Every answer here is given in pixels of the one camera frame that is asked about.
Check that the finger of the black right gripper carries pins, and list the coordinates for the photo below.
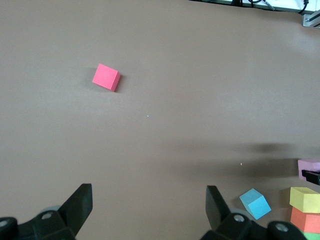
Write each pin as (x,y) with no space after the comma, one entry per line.
(312,177)

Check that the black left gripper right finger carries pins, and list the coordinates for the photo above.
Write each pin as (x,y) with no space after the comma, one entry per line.
(221,222)

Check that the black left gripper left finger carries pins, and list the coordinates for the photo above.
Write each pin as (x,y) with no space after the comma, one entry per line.
(72,217)

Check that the pink foam cube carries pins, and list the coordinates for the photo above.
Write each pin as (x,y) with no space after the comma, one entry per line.
(308,165)

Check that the yellow foam cube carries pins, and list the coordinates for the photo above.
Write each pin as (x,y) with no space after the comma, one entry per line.
(305,200)

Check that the orange foam cube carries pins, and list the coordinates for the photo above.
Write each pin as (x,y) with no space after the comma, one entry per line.
(306,221)

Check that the green foam cube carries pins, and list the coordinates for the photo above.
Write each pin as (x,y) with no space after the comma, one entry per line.
(312,236)

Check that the blue foam cube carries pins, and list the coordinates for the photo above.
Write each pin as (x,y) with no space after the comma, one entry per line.
(256,206)

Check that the red foam cube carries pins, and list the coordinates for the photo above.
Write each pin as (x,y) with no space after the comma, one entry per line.
(105,77)

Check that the aluminium frame profile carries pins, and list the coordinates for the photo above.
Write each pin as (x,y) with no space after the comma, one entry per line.
(312,20)

